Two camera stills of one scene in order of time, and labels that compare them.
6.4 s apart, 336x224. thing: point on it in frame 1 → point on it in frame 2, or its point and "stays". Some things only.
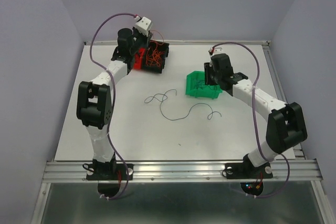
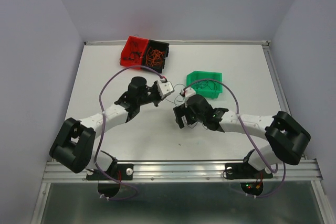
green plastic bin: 196,87 stays
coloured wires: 200,84 stays
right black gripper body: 211,77 → 182,110
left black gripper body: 139,40 → 151,95
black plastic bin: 156,53 stays
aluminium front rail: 301,170 stays
